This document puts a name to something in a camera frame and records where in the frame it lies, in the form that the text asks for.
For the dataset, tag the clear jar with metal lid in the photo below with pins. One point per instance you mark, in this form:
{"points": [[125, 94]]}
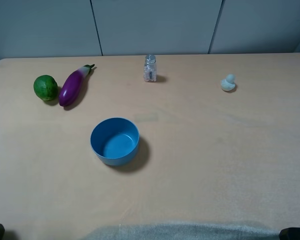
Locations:
{"points": [[150, 68]]}

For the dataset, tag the black object bottom right corner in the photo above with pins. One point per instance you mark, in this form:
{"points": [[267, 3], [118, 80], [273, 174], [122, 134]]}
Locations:
{"points": [[291, 233]]}

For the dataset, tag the blue plastic bowl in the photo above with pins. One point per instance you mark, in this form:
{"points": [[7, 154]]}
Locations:
{"points": [[115, 141]]}

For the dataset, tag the purple toy eggplant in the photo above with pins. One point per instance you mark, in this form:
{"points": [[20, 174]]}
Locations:
{"points": [[72, 86]]}

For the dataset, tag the small white duck figure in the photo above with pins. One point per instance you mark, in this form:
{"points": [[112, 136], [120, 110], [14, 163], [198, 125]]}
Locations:
{"points": [[228, 84]]}

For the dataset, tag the green round fruit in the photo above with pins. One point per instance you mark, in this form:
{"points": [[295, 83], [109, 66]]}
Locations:
{"points": [[45, 87]]}

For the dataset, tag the grey cloth at table edge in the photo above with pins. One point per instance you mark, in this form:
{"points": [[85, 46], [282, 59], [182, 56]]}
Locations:
{"points": [[183, 230]]}

